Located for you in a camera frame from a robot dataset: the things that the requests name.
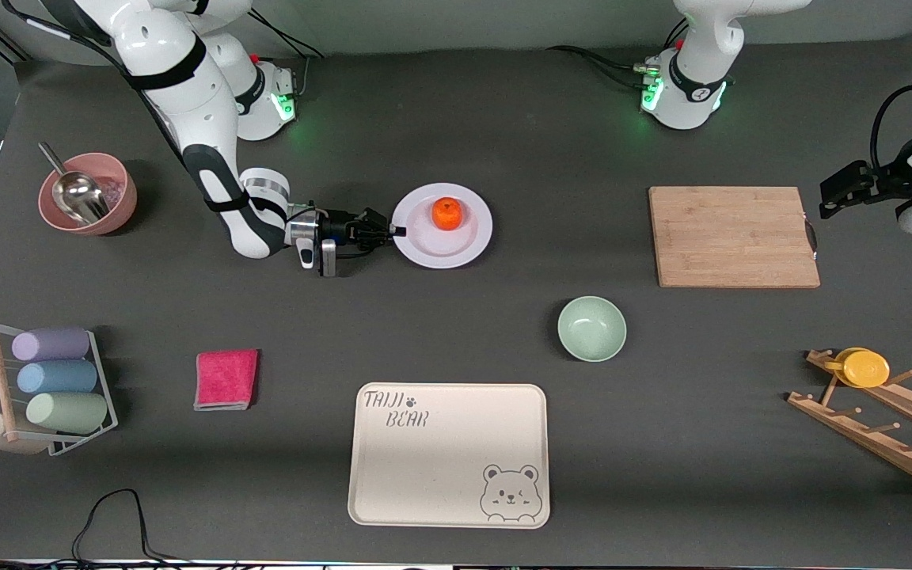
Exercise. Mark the metal scoop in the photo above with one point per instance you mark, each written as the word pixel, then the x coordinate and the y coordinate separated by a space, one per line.
pixel 80 194

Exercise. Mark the white ridged plate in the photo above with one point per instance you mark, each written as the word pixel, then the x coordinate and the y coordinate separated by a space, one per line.
pixel 440 247

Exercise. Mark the pink bowl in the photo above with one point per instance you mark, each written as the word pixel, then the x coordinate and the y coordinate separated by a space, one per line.
pixel 122 198

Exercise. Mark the orange fruit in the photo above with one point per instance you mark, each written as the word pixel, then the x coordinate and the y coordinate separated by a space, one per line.
pixel 446 214

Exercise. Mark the pink folded cloth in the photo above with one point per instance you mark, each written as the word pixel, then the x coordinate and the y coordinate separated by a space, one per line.
pixel 226 379

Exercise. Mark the purple cup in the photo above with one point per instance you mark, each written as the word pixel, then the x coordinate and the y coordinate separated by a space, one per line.
pixel 51 344

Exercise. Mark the green cup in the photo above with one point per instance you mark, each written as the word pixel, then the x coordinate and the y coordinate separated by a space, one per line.
pixel 66 412

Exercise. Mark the wooden peg dish rack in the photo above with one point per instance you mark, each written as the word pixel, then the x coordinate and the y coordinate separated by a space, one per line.
pixel 875 439

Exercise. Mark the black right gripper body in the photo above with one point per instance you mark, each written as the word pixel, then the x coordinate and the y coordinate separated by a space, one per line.
pixel 337 227

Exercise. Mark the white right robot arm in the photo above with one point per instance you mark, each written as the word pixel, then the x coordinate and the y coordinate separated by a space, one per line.
pixel 187 103

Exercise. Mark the beige bear print tray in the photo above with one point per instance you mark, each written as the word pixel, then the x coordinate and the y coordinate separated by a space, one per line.
pixel 448 455

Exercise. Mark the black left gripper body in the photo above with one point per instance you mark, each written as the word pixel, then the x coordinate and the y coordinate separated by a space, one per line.
pixel 886 176

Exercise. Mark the wooden cutting board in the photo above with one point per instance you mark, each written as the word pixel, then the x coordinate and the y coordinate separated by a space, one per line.
pixel 729 237

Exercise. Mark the yellow cup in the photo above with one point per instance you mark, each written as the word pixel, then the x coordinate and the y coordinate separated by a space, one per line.
pixel 865 369

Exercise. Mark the blue cup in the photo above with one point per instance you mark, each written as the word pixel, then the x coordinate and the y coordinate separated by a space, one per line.
pixel 57 377

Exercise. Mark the light green bowl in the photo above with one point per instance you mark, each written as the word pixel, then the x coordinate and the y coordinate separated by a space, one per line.
pixel 591 328

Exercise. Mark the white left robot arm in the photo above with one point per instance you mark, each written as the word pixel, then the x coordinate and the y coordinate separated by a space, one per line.
pixel 693 71

